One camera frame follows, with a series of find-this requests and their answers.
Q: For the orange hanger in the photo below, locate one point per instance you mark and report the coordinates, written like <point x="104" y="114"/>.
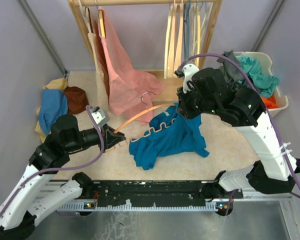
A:
<point x="135" y="128"/>

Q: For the white hanger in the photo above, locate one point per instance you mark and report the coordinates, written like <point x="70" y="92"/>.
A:
<point x="205" y="21"/>

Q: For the yellow hanger holding pink shirt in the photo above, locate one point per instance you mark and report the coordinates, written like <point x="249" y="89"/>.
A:
<point x="101" y="20"/>

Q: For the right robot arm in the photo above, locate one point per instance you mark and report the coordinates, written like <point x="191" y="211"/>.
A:
<point x="207" y="92"/>

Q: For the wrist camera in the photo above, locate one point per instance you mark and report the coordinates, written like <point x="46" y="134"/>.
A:
<point x="187" y="73"/>
<point x="100" y="116"/>

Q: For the light blue ribbed shirt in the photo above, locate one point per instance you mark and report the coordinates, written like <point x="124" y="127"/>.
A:
<point x="53" y="105"/>

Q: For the grey shirt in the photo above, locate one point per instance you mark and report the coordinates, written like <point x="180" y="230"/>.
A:
<point x="233" y="77"/>

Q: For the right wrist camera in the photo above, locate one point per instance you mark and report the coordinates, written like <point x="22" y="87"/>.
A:
<point x="187" y="73"/>

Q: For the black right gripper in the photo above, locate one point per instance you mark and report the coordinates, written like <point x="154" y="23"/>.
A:
<point x="182" y="107"/>

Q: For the beige hanging t-shirt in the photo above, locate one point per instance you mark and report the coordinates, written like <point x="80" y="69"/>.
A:
<point x="101" y="70"/>

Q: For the light wooden hanger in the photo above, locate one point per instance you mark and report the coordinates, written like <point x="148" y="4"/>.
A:
<point x="178" y="51"/>

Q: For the teal shirt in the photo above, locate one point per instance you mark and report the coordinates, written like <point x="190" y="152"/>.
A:
<point x="265" y="84"/>

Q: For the brown shirt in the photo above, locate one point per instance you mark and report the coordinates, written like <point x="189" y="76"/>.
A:
<point x="76" y="100"/>

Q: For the blue hanger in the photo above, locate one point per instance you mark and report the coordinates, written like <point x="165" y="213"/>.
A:
<point x="186" y="15"/>

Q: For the yellow shirt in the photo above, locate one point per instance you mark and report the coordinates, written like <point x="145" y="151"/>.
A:
<point x="60" y="84"/>

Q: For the white laundry basket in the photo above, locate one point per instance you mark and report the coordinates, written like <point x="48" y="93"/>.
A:
<point x="266" y="64"/>

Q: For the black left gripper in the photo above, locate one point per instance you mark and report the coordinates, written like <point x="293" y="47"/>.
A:
<point x="110" y="139"/>

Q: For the orange shirt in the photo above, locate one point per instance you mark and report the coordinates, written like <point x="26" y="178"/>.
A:
<point x="270" y="102"/>

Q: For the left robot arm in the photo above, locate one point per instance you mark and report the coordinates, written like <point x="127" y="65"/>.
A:
<point x="20" y="214"/>

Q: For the blue t-shirt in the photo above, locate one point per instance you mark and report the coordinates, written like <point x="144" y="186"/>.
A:
<point x="169" y="134"/>

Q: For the cream wooden hanger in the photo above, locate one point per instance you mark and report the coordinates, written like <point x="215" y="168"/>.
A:
<point x="170" y="43"/>

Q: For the pink hanging t-shirt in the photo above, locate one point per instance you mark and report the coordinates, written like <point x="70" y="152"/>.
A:
<point x="130" y="90"/>

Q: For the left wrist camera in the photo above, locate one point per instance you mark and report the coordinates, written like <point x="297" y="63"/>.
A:
<point x="100" y="116"/>

